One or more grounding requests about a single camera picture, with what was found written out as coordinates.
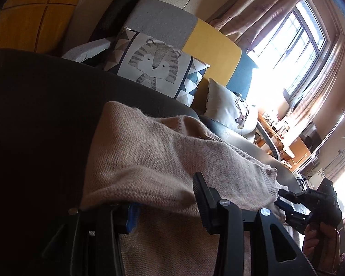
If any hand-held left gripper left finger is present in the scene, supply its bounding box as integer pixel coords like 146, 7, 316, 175
36, 202, 140, 276

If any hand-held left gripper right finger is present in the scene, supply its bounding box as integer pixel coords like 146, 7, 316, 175
193, 172, 317, 276

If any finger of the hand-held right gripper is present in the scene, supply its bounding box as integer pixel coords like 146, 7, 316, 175
274, 200, 309, 232
277, 189, 309, 204

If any beige knitted sweater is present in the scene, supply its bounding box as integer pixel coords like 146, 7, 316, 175
80, 101, 301, 276

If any metal clothes rack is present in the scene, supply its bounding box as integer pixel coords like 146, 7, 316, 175
297, 108, 345, 176

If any person's right hand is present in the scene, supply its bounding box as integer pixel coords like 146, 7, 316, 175
302, 223, 341, 268

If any wooden desk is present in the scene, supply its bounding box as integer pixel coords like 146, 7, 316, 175
257, 112, 311, 167

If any black television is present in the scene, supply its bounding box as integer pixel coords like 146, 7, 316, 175
300, 122, 322, 151

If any deer print cushion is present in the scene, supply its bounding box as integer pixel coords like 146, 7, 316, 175
204, 78, 259, 143

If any beige patterned curtain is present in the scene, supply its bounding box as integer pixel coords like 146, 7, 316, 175
205, 0, 317, 43
287, 33, 345, 121

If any tiger print cushion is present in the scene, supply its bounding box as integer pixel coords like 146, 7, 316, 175
103, 26, 211, 107

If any window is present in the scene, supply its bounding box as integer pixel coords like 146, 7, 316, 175
247, 0, 338, 104

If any grey yellow blue sofa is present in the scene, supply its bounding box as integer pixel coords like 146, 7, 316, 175
62, 0, 285, 161

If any wooden wardrobe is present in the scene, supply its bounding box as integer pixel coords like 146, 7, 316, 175
0, 0, 92, 55

